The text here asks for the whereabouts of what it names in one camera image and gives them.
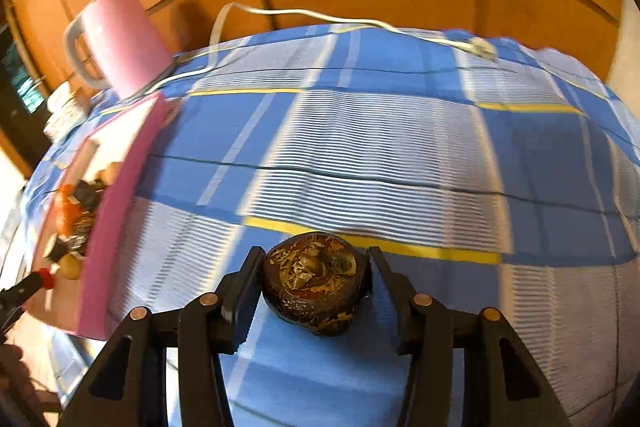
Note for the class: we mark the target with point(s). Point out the dark glass door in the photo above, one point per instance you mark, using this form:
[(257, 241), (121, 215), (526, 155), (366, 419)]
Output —
[(20, 77)]

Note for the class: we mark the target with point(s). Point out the blue plaid tablecloth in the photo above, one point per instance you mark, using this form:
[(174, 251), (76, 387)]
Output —
[(400, 147)]

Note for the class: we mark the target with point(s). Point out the person's left hand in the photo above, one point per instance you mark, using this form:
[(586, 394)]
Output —
[(12, 372)]

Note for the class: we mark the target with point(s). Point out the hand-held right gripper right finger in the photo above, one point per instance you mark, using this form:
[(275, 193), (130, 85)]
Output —
[(387, 312)]

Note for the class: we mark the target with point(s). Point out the pink electric kettle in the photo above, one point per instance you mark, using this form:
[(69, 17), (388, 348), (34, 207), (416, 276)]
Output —
[(130, 42)]

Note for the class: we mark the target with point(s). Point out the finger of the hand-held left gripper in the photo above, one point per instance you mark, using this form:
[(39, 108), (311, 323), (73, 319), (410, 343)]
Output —
[(20, 294)]

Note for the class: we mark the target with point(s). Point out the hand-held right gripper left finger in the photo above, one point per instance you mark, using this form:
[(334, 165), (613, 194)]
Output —
[(245, 302)]

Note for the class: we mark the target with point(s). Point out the small yellow potato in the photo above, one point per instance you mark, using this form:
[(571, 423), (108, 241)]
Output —
[(111, 171), (71, 266)]

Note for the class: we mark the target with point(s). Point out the red cherry tomato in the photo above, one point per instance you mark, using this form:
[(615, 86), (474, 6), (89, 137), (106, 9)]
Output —
[(46, 278)]

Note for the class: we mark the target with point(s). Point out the pink-edged white tray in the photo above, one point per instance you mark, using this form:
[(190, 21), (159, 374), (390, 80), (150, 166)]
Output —
[(115, 232)]

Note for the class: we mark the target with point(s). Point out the round dark water chestnut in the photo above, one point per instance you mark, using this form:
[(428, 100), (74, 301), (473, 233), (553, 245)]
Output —
[(315, 287)]

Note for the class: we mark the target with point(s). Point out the orange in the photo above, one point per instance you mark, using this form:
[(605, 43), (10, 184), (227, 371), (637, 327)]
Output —
[(65, 217), (67, 194)]

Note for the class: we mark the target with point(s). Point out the silver ornate tissue box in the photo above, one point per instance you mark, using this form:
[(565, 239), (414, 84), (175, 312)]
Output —
[(62, 119)]

